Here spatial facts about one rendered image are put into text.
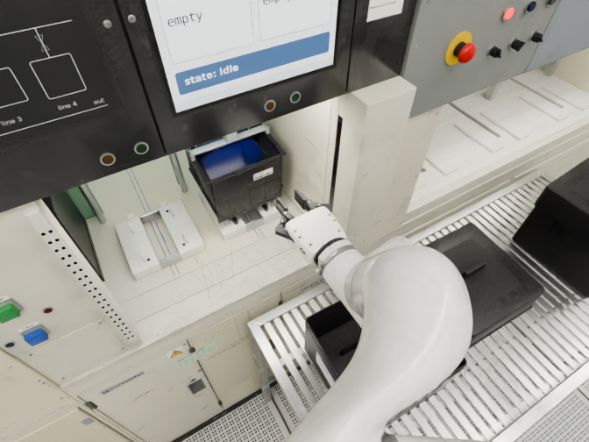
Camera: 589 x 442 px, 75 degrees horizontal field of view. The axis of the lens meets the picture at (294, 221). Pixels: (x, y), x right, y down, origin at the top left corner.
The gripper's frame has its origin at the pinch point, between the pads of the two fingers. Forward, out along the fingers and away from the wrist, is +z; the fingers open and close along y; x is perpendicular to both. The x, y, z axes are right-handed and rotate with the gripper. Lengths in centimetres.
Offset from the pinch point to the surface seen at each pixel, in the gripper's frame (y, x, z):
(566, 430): 88, -119, -77
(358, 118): 14.6, 17.2, -1.4
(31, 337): -56, -7, 2
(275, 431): -17, -119, -14
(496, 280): 50, -33, -30
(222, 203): -8.7, -17.0, 23.0
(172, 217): -21, -29, 36
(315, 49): 5.9, 31.8, 1.8
